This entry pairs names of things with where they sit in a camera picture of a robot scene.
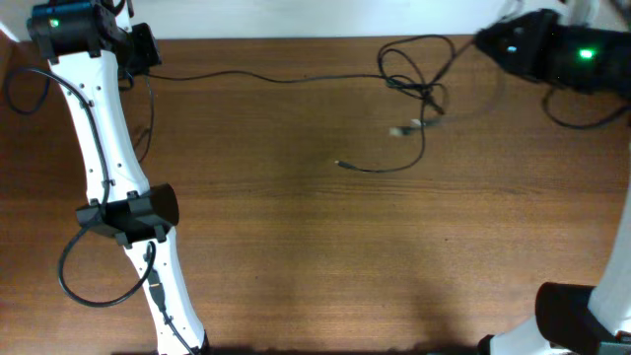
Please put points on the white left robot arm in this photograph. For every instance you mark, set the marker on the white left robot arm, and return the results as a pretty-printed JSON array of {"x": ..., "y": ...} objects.
[{"x": 90, "y": 46}]

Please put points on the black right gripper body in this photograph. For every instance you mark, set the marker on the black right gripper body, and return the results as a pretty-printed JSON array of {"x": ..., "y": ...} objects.
[{"x": 573, "y": 55}]

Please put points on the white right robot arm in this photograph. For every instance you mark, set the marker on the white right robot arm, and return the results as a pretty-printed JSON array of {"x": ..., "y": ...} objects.
[{"x": 569, "y": 318}]

